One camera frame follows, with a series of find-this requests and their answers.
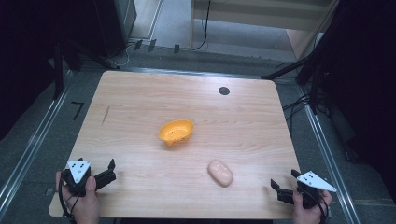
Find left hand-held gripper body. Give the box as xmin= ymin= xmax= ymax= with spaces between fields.
xmin=63 ymin=160 xmax=94 ymax=198

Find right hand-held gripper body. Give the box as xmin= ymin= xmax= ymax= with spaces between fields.
xmin=295 ymin=170 xmax=338 ymax=209

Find person's right hand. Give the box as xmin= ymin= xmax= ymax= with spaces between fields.
xmin=291 ymin=189 xmax=333 ymax=224

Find person's left hand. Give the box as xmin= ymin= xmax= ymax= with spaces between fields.
xmin=55 ymin=171 xmax=101 ymax=224

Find pink soap bar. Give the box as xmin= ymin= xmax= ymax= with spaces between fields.
xmin=206 ymin=159 xmax=234 ymax=188

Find orange plastic soap dish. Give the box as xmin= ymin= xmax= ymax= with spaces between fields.
xmin=157 ymin=119 xmax=195 ymax=147

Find black metal stand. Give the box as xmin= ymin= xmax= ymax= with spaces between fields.
xmin=51 ymin=36 xmax=121 ymax=101
xmin=261 ymin=18 xmax=347 ymax=116

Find dark cabinet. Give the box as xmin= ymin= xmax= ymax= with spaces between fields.
xmin=92 ymin=0 xmax=138 ymax=59

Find light wooden furniture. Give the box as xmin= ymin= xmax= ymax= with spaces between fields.
xmin=190 ymin=0 xmax=340 ymax=61

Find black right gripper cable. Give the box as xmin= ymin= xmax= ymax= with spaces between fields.
xmin=298 ymin=186 xmax=332 ymax=224

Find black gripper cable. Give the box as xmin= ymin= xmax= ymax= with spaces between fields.
xmin=298 ymin=186 xmax=332 ymax=224
xmin=57 ymin=172 xmax=78 ymax=224

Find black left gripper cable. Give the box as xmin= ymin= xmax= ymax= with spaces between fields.
xmin=57 ymin=172 xmax=78 ymax=224

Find metal floor rail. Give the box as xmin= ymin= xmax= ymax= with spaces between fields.
xmin=299 ymin=86 xmax=362 ymax=224
xmin=118 ymin=66 xmax=302 ymax=81
xmin=0 ymin=69 xmax=75 ymax=217

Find black floor cables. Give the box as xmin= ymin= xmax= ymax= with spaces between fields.
xmin=280 ymin=92 xmax=332 ymax=126

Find white floor cable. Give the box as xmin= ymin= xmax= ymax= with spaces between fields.
xmin=115 ymin=42 xmax=133 ymax=67

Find black hanging cable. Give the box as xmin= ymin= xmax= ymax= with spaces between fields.
xmin=190 ymin=0 xmax=212 ymax=51

